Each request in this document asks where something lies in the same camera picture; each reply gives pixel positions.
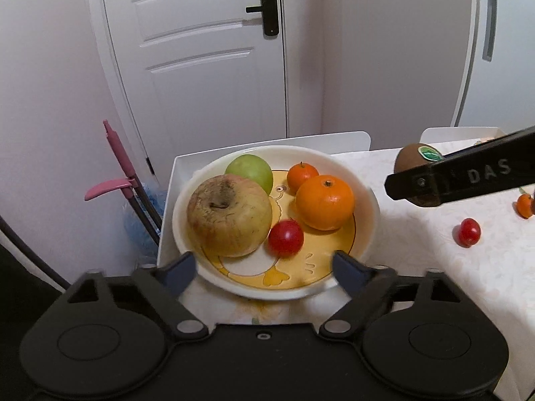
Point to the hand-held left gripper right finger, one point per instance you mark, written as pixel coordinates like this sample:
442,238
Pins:
347,270

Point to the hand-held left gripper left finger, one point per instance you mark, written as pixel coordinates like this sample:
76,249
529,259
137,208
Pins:
182,270

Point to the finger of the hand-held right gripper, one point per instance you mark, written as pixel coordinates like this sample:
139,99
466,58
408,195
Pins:
413,183

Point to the brown kiwi with green sticker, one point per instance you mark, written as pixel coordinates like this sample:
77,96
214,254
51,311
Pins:
411,156

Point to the yellow bear print plate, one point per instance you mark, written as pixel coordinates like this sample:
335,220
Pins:
317,259

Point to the red cherry tomato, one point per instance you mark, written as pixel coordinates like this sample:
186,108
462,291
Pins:
468,232
286,238

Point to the large yellowish apple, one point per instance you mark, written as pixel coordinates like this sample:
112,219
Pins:
228,217

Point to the large orange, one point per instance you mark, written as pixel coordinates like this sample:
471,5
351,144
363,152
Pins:
325,202

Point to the small mandarin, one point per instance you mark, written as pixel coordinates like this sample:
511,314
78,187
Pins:
524,206
301,175

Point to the green apple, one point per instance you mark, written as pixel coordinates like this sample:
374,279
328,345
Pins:
250,171

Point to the blue fluffy duster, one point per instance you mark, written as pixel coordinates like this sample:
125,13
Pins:
144,221

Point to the white refrigerator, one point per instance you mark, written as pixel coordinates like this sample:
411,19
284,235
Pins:
518,71

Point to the white panelled door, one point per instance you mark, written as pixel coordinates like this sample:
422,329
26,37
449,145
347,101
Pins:
188,92

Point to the black frame furniture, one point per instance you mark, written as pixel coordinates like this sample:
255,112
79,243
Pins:
21,267

